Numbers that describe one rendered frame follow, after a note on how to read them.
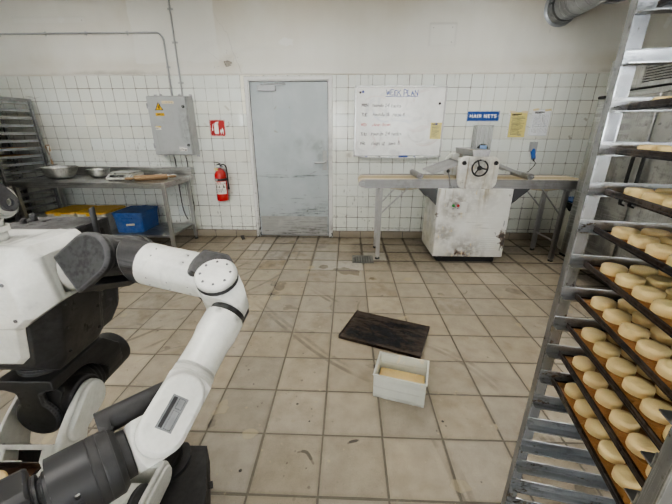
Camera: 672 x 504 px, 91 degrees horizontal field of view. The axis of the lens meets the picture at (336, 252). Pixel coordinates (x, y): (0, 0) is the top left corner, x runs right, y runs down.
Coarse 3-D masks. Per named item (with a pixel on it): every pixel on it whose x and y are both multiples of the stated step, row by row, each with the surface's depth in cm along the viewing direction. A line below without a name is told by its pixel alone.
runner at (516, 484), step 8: (512, 480) 112; (520, 480) 111; (512, 488) 111; (520, 488) 111; (528, 488) 111; (536, 488) 110; (544, 488) 110; (552, 488) 109; (560, 488) 108; (536, 496) 108; (544, 496) 108; (552, 496) 108; (560, 496) 108; (568, 496) 108; (576, 496) 108; (584, 496) 107; (592, 496) 106; (600, 496) 106
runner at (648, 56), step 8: (648, 48) 67; (656, 48) 67; (664, 48) 66; (624, 56) 68; (632, 56) 68; (640, 56) 68; (648, 56) 67; (656, 56) 67; (664, 56) 67; (624, 64) 68; (632, 64) 67; (640, 64) 67; (648, 64) 67; (656, 64) 67; (664, 64) 67
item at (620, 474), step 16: (560, 384) 94; (576, 384) 91; (576, 400) 86; (576, 416) 83; (592, 416) 82; (592, 432) 78; (608, 448) 73; (608, 464) 71; (624, 464) 71; (624, 480) 66; (624, 496) 65
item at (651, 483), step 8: (664, 440) 50; (664, 448) 50; (664, 456) 50; (656, 464) 51; (664, 464) 50; (656, 472) 51; (664, 472) 50; (648, 480) 53; (656, 480) 51; (664, 480) 50; (648, 488) 52; (656, 488) 51; (664, 488) 50; (640, 496) 54; (648, 496) 52; (656, 496) 51; (664, 496) 50
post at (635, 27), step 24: (624, 48) 68; (624, 72) 69; (624, 96) 71; (600, 120) 75; (600, 168) 76; (576, 216) 82; (576, 240) 82; (552, 312) 91; (552, 336) 92; (552, 360) 94; (528, 408) 102; (528, 432) 104
